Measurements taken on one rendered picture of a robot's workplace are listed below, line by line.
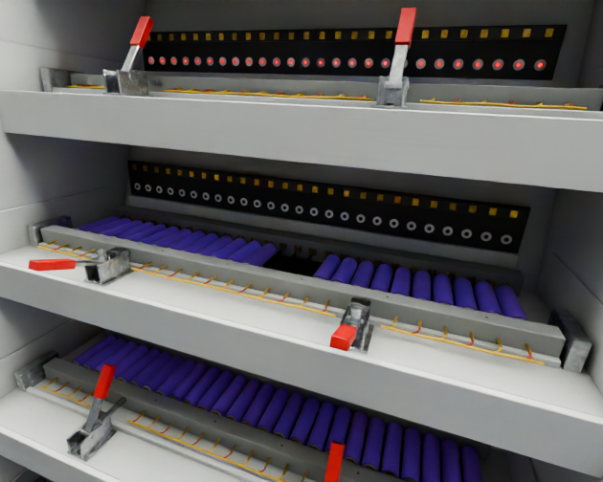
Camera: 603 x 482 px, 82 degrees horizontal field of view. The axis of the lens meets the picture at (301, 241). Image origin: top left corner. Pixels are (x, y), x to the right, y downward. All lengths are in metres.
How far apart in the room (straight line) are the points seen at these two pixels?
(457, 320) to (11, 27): 0.56
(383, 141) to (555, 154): 0.11
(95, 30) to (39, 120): 0.20
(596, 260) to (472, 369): 0.14
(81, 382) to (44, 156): 0.29
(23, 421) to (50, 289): 0.18
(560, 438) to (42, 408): 0.53
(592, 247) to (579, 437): 0.16
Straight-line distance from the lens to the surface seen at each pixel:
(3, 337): 0.58
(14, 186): 0.54
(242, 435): 0.44
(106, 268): 0.41
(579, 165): 0.30
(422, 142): 0.28
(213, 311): 0.34
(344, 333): 0.24
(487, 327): 0.33
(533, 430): 0.32
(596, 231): 0.39
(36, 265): 0.37
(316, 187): 0.44
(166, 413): 0.48
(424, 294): 0.35
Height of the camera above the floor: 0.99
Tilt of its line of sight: 4 degrees down
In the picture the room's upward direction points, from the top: 8 degrees clockwise
